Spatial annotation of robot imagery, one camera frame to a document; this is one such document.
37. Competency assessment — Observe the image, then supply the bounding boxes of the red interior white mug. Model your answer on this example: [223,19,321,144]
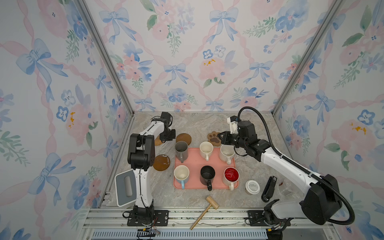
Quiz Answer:
[222,167,240,191]

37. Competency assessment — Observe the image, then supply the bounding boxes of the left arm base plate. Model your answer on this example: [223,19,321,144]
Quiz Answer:
[123,210,170,227]

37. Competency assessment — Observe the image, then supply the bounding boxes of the cream mug right back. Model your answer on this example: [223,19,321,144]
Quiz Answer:
[219,145,235,165]

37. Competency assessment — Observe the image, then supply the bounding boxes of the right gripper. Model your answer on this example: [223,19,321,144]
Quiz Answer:
[217,131,248,151]

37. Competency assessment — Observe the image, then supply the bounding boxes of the cream mug middle back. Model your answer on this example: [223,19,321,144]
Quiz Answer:
[200,142,214,161]

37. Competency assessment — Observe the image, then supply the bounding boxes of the grey mug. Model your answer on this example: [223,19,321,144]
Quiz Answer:
[175,141,189,163]

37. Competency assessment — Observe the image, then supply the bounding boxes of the white grey tissue box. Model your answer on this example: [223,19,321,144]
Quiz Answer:
[115,169,137,207]

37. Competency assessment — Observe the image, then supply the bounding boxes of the dark brown glossy coaster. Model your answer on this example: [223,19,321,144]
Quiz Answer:
[153,155,171,172]

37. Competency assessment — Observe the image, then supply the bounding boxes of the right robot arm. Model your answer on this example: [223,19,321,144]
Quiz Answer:
[218,116,349,226]

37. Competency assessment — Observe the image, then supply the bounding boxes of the brown cork round coaster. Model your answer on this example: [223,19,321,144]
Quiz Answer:
[176,133,192,145]

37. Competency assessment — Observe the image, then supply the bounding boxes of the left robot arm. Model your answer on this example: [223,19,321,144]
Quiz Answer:
[128,112,176,220]

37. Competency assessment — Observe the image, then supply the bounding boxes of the wooden mallet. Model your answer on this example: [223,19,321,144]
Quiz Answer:
[190,196,219,230]

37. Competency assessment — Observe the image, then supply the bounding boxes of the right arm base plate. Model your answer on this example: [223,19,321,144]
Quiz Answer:
[245,210,291,228]

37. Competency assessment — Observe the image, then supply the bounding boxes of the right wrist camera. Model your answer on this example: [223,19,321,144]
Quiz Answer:
[227,116,238,134]

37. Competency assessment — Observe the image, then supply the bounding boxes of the right arm black hose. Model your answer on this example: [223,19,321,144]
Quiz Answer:
[236,106,356,226]

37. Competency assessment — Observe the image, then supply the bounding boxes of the black stapler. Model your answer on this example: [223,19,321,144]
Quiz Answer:
[261,176,277,203]

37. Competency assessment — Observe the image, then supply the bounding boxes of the white round lidded jar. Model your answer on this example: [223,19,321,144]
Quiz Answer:
[245,180,260,195]

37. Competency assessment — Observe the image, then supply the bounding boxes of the paw shaped wooden coaster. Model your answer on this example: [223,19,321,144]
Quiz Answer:
[207,131,222,147]

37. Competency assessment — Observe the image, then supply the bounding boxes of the woven rattan coaster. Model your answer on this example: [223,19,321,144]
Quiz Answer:
[155,136,163,146]

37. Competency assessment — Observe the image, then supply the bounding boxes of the blue handled cream mug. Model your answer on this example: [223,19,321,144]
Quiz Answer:
[174,165,190,190]

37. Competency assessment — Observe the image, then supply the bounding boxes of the black mug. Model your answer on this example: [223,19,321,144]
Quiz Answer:
[200,166,216,191]

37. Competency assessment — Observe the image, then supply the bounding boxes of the clear glass jar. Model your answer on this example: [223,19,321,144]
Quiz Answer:
[278,179,295,196]

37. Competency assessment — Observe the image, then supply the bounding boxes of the pink tray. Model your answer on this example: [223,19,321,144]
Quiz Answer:
[173,148,240,190]

